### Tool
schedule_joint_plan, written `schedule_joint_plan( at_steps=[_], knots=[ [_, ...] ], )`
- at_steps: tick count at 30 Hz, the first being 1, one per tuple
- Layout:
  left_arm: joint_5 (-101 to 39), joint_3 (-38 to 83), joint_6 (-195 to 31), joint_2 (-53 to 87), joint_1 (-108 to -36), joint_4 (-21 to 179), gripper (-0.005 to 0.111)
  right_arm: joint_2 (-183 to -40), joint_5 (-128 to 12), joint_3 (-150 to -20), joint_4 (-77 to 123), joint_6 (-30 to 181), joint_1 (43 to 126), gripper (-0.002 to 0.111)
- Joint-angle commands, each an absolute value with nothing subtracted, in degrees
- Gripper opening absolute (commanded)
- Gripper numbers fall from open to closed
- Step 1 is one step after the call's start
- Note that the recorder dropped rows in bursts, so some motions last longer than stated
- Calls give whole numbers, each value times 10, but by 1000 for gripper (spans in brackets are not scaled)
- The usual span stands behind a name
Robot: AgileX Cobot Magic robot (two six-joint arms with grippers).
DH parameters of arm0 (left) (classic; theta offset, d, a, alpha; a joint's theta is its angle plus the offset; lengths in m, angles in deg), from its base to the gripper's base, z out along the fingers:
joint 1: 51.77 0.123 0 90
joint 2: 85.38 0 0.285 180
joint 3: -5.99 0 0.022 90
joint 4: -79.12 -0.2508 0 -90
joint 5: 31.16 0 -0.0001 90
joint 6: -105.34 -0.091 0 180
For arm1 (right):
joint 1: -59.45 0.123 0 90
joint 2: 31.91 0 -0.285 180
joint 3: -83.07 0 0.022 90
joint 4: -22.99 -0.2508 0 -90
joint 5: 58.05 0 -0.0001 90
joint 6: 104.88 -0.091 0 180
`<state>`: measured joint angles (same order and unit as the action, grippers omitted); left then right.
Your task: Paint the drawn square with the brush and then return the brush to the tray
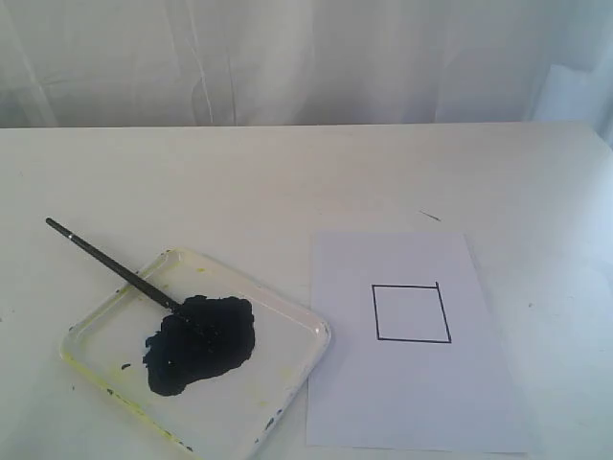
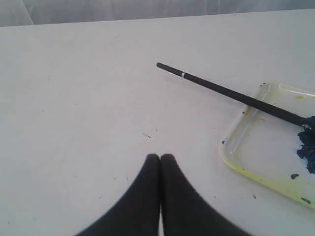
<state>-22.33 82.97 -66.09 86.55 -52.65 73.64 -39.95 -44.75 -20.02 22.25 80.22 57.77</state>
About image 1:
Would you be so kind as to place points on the white paper with square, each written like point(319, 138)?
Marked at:
point(414, 361)

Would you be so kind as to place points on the thin black paintbrush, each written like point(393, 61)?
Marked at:
point(130, 277)

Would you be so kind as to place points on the black paint blob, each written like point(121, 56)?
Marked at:
point(204, 339)

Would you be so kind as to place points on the white paint tray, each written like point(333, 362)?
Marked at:
point(228, 417)

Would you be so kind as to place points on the white background curtain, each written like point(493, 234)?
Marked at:
point(254, 63)

